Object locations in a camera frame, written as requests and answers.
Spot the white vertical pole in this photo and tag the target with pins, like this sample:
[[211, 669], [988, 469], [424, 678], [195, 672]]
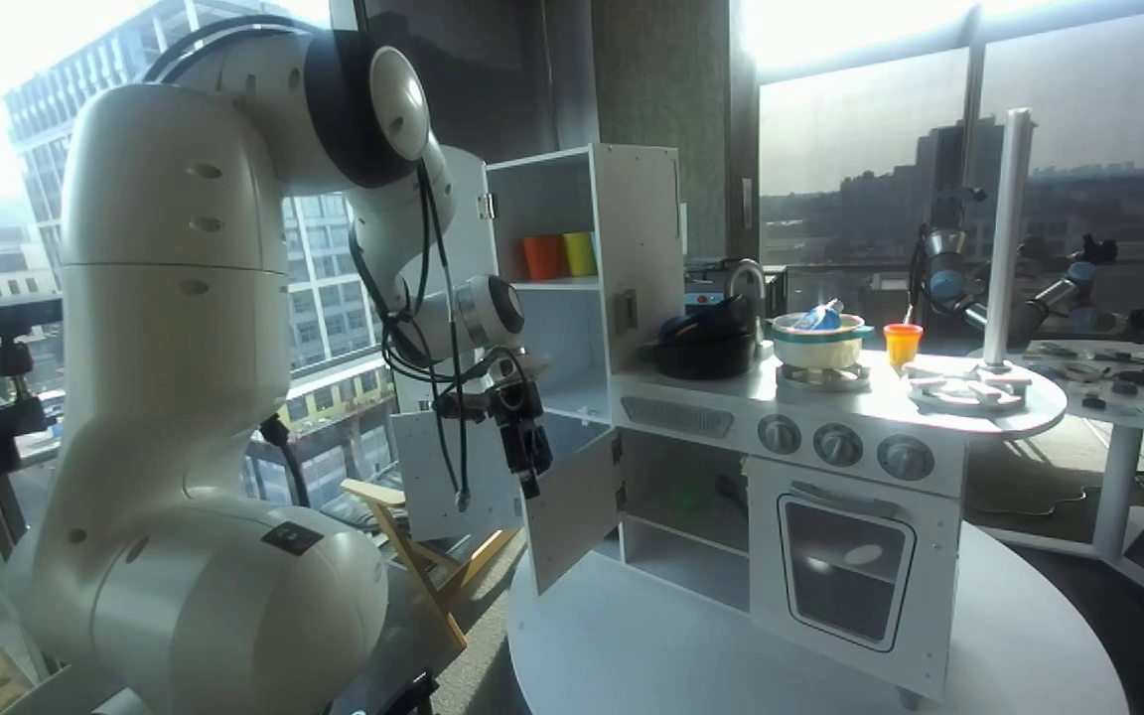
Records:
[[1007, 239]]

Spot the black toy pot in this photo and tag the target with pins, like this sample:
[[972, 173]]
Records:
[[703, 349]]

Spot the white wide cabinet door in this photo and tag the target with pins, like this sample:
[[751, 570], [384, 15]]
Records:
[[576, 510]]

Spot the gray oven knob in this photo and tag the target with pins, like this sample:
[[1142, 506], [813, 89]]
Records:
[[909, 459], [840, 445], [780, 436]]

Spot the white oven door with window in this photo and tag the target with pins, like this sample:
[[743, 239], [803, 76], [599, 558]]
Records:
[[842, 570]]

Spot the white narrow cabinet door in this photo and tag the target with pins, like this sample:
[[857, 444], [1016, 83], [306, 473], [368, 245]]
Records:
[[420, 490]]

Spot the white green-rimmed bowl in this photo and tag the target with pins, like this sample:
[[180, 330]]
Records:
[[816, 351]]

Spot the silver toy faucet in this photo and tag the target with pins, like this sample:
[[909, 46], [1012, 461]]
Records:
[[764, 300]]

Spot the blue toy food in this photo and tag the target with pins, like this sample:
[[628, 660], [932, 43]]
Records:
[[826, 314]]

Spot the orange toy cup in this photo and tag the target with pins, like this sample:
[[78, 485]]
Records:
[[543, 260]]

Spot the small orange cup with straw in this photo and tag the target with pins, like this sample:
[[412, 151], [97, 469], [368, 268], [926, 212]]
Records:
[[902, 349]]

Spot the wooden folding chair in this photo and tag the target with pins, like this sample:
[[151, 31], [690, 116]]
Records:
[[399, 521]]

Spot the yellow-green toy cup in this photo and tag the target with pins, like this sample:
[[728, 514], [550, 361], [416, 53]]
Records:
[[580, 257]]

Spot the gray round plate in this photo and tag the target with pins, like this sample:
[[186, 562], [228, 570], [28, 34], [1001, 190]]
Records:
[[963, 392]]

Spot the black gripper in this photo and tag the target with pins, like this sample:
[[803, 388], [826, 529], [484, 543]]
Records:
[[519, 400]]

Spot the white side table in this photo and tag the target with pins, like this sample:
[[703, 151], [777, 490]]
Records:
[[1112, 490]]

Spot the white toy kitchen cabinet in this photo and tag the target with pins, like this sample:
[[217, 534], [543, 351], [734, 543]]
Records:
[[638, 224]]

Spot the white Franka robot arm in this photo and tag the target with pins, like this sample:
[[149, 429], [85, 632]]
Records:
[[162, 263]]

